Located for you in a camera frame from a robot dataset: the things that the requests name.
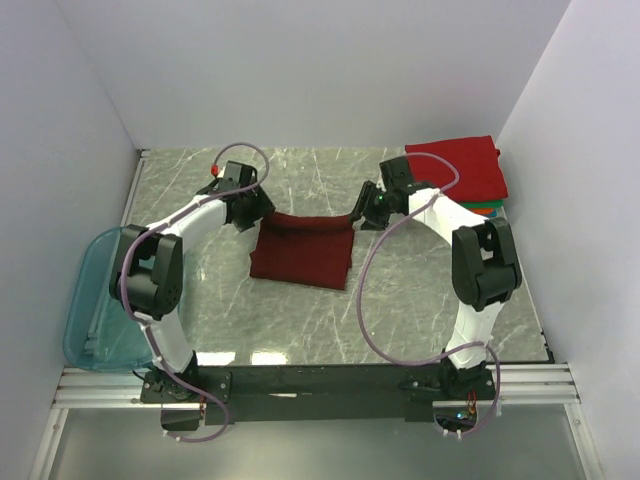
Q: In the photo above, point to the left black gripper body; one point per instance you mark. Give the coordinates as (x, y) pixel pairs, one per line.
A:
(256, 206)

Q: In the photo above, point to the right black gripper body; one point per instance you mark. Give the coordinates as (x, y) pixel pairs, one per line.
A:
(388, 208)

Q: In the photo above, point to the dark red t shirt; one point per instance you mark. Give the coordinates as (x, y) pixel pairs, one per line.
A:
(310, 251)

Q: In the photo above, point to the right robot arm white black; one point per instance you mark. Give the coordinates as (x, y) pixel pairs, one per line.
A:
(485, 268)

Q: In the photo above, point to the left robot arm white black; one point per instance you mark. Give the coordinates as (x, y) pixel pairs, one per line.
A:
(148, 271)

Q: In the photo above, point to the folded orange t shirt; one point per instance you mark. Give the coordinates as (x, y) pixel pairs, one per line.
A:
(486, 212)

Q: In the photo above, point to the folded red t shirt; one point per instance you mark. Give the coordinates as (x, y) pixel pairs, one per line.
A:
(476, 159)

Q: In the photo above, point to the folded green t shirt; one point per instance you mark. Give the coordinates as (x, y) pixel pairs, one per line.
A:
(496, 204)

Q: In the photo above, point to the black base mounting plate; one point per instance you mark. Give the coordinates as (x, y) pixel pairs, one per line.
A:
(321, 392)

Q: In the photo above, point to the teal transparent plastic bin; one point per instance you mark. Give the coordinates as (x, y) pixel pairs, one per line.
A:
(99, 336)

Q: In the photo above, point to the aluminium rail frame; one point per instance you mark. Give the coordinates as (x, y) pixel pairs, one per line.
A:
(245, 322)

